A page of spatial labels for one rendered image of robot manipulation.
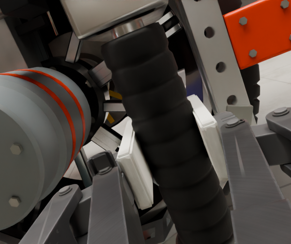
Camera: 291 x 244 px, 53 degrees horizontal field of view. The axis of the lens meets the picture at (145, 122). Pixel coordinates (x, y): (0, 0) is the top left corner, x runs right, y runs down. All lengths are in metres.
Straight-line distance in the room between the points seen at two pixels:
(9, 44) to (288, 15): 0.34
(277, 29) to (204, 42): 0.09
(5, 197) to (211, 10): 0.29
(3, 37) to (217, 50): 0.26
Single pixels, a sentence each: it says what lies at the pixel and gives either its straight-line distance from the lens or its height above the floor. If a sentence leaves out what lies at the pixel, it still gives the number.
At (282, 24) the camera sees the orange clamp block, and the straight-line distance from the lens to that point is 0.40.
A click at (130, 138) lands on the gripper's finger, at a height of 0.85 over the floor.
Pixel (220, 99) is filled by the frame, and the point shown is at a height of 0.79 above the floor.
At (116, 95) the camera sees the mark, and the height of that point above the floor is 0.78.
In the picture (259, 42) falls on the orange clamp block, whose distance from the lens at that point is 0.39.
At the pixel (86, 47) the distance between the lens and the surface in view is 0.93.
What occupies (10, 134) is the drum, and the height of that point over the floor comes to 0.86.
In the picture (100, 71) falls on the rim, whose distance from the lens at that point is 0.48.
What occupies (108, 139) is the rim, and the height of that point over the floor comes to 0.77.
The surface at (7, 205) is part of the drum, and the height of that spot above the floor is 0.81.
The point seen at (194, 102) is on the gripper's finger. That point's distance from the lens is 0.18.
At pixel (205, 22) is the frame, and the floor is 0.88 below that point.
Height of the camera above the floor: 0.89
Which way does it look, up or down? 13 degrees down
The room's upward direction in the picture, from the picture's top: 22 degrees counter-clockwise
